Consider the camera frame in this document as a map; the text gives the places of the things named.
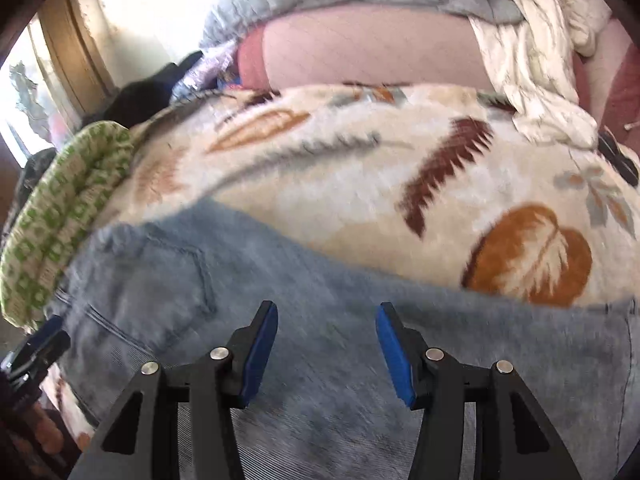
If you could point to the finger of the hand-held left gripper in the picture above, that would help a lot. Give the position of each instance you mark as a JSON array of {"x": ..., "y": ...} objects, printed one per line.
[{"x": 37, "y": 347}]

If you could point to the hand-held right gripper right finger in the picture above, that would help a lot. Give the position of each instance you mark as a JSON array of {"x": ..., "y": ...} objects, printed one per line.
[{"x": 395, "y": 355}]

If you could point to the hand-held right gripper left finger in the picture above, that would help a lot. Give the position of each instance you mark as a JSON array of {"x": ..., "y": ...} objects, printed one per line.
[{"x": 259, "y": 355}]

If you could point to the blue denim pants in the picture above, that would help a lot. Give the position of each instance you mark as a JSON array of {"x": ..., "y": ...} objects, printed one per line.
[{"x": 325, "y": 335}]

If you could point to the green patterned cloth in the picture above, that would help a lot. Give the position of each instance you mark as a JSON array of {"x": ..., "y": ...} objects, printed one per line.
[{"x": 55, "y": 220}]

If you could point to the leaf print fleece blanket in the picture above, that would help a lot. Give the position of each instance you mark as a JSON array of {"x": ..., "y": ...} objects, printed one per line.
[{"x": 325, "y": 185}]

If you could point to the black cloth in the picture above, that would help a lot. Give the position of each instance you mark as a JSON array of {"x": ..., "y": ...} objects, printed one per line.
[{"x": 135, "y": 100}]

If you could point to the purple patterned cloth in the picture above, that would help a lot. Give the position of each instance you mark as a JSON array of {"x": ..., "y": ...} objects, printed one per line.
[{"x": 200, "y": 75}]

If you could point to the black plastic object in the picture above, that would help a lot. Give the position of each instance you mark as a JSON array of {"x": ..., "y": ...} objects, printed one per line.
[{"x": 620, "y": 160}]

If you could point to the white floral cloth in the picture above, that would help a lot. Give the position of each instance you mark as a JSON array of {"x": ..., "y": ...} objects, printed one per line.
[{"x": 525, "y": 60}]

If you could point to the wooden door frame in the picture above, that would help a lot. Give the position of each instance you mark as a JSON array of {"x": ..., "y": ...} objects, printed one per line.
[{"x": 75, "y": 45}]

